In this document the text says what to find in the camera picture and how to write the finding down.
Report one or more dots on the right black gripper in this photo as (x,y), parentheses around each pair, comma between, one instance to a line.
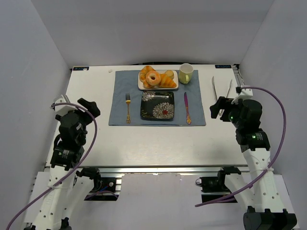
(223,108)

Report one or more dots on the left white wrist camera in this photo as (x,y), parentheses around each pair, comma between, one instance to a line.
(60,105)

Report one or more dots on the white rectangular serving tray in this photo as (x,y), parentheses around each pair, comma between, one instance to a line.
(157,87)

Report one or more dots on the gold fork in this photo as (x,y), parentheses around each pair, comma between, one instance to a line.
(128,101)

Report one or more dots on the blue cloth placemat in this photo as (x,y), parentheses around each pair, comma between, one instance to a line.
(126,82)

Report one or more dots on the small round bread roll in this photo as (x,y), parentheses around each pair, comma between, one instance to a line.
(170,74)

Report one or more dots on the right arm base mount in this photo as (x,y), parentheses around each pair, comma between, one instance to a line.
(213,187)

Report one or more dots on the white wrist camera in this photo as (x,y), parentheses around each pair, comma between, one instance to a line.
(244,94)
(60,105)

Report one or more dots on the white tongs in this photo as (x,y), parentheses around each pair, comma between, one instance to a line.
(214,89)

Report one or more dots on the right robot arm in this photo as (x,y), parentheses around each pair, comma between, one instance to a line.
(261,202)

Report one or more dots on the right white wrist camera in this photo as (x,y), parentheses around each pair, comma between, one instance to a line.
(244,94)

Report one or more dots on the black floral square plate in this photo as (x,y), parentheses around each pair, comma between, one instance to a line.
(157,105)

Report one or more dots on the left blue table label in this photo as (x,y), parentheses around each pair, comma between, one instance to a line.
(80,68)

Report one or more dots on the pale green mug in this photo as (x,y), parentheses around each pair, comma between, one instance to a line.
(185,73)

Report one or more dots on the orange twisted bread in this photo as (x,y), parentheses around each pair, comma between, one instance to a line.
(143,73)

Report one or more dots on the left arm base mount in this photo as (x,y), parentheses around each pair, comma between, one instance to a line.
(103,188)

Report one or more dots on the round golden bun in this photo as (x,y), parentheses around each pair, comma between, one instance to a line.
(146,85)

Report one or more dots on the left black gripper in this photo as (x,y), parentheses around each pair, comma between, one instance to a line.
(84,112)

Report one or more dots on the iridescent purple knife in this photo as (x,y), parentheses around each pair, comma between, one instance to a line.
(188,120)

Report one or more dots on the striped croissant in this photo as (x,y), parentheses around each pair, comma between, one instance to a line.
(166,82)

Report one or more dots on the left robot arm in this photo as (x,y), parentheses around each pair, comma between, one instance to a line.
(67,187)

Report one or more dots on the right blue table label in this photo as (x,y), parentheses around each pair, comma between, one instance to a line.
(223,66)

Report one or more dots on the glazed ring donut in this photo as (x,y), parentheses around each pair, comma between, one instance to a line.
(153,78)

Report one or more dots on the blue table label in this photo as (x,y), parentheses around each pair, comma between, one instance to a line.
(80,68)
(223,66)

